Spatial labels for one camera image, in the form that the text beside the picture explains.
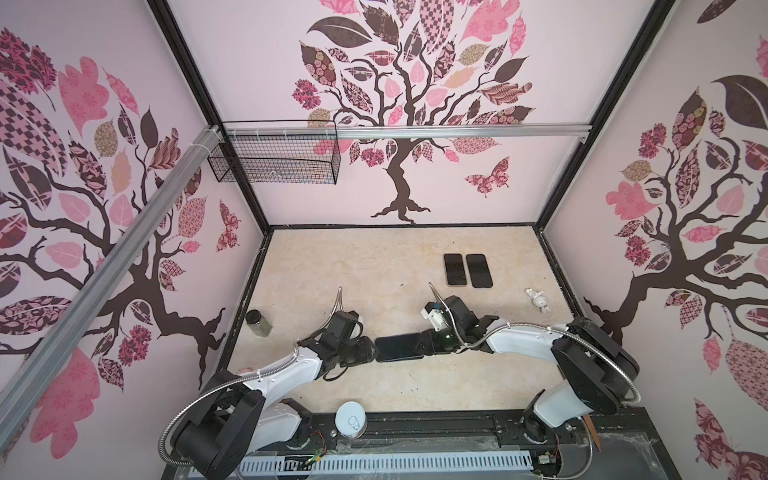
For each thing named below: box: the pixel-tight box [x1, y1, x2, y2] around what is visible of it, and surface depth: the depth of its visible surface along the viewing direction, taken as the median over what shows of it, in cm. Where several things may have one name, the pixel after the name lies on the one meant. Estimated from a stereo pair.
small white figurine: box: [526, 288, 551, 313], surface depth 99 cm
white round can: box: [335, 401, 368, 438], surface depth 73 cm
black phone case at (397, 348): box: [375, 337, 424, 363], surface depth 87 cm
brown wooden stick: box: [583, 414, 602, 452], surface depth 75 cm
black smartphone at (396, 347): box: [375, 333, 425, 362], surface depth 87 cm
